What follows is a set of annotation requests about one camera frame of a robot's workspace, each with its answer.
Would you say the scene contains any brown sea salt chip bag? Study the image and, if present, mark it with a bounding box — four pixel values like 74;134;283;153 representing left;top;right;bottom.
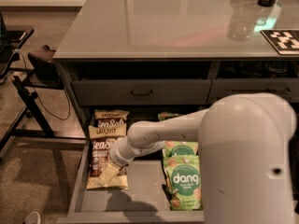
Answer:
86;124;128;190
94;110;129;128

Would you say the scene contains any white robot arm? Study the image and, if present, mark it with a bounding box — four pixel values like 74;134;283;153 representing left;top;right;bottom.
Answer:
99;92;297;224

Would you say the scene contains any open grey middle drawer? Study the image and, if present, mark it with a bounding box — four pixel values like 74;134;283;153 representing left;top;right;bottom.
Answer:
56;109;206;224

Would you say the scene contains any front green dang chip bag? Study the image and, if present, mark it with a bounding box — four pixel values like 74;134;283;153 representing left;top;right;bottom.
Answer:
166;164;202;211

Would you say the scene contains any rear green dang chip bag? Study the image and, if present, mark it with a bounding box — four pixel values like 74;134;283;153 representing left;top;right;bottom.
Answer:
158;111;179;121

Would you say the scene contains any grey top left drawer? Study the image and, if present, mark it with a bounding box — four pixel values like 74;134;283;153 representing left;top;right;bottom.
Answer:
71;79;211;106

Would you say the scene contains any grey counter cabinet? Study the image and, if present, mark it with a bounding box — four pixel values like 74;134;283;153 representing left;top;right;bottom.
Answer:
54;0;299;127

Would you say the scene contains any grey top right drawer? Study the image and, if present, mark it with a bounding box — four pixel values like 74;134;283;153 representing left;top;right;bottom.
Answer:
207;78;299;104

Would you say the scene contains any white shoe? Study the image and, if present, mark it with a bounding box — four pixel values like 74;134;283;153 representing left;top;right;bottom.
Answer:
21;211;41;224

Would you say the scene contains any black desk with stand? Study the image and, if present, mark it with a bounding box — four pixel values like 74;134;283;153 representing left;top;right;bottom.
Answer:
0;13;83;150

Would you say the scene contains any black white marker tag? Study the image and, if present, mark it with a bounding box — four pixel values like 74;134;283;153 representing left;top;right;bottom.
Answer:
260;29;299;55

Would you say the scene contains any black cable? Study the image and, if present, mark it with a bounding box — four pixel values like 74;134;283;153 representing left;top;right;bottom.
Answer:
12;49;72;121

